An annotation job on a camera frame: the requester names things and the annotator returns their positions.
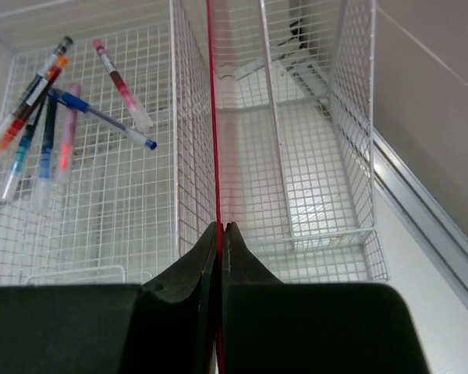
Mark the teal cap gel pen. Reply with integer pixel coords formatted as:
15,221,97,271
0,101,45,203

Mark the dark blue clip pen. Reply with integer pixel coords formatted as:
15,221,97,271
48,88,158,150

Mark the dark red gel pen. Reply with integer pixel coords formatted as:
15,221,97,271
93,39,154,131

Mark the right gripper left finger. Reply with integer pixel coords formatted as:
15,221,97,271
0,224,217,373

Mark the blue cap gel pen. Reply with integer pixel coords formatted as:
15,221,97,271
34,97,57,211

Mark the red plastic folder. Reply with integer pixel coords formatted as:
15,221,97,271
206,0,225,373

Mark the aluminium rail right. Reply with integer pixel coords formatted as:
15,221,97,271
373,131,468,311

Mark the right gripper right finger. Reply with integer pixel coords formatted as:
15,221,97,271
221,223,429,373

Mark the white wire mesh organizer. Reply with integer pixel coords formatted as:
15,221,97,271
0,1,388,285

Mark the pink highlighter pen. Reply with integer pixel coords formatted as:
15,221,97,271
54,82,82,185

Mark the orange red gel pen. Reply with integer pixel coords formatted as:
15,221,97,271
0,55,69,159

